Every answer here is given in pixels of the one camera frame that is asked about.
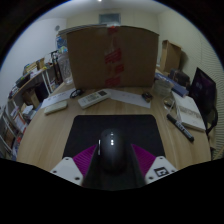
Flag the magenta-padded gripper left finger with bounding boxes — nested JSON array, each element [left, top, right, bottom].
[[49, 143, 101, 188]]

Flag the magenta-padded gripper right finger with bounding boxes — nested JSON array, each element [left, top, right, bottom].
[[128, 143, 178, 187]]

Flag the black computer mouse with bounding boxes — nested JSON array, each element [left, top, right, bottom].
[[98, 128, 128, 174]]

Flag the black mouse pad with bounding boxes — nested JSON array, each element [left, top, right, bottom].
[[62, 114, 166, 160]]

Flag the black marker pen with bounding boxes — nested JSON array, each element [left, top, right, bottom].
[[166, 113, 195, 143]]

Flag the small white case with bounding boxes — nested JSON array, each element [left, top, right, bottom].
[[43, 100, 69, 116]]

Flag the small black clip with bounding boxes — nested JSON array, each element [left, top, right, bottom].
[[141, 92, 154, 103]]

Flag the white remote control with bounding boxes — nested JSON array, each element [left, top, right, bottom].
[[77, 89, 112, 110]]

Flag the blue book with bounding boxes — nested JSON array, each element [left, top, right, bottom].
[[154, 72, 190, 98]]

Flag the shelf unit with books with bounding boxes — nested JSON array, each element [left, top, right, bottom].
[[0, 49, 56, 161]]

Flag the black office chair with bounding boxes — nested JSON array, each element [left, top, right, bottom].
[[189, 67, 220, 135]]

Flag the clear plastic bottle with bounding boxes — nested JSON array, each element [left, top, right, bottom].
[[58, 53, 74, 85]]

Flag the large brown cardboard box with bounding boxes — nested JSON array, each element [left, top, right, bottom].
[[58, 23, 160, 90]]

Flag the tall brown cardboard box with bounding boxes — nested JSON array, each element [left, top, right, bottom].
[[160, 39, 183, 74]]

